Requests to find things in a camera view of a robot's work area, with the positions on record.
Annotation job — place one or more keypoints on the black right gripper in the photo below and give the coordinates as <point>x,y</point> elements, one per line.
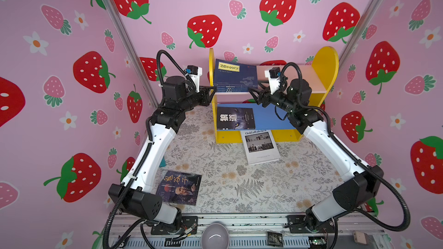
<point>264,94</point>

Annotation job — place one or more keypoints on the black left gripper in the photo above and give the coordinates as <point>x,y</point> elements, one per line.
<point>202,95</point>

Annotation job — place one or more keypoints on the blue book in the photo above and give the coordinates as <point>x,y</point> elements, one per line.
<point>225,88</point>

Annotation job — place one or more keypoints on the navy book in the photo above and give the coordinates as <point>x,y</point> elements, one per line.
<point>234,74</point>

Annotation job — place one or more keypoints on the black wolf cover book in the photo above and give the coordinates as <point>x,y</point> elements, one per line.
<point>235,118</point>

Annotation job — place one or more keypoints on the white photo cover book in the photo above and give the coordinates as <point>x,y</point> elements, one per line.
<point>260,146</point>

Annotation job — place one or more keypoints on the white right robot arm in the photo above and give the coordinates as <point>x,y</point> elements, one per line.
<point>361,182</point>

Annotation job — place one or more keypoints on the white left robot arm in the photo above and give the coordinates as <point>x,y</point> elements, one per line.
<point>134,194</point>

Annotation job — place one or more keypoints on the yellow wooden bookshelf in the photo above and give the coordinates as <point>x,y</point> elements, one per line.
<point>320,75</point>

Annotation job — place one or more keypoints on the teal plastic bar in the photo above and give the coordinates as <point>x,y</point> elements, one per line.
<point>162,163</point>

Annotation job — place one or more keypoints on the dark portrait cover book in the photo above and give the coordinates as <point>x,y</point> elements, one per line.
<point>179,188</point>

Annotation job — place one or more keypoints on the grey bowl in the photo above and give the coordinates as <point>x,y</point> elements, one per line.
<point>215,236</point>

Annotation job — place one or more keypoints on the small black circuit board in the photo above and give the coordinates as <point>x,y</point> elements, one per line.
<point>274,239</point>

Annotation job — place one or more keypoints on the beige small box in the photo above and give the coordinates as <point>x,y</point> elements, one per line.
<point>360,238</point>

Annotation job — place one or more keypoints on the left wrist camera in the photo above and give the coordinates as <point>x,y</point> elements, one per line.
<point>195,73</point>

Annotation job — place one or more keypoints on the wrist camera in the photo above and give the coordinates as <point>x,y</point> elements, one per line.
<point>195,73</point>
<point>273,76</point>

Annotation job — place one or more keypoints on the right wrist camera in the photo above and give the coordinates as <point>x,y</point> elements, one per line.
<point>273,76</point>

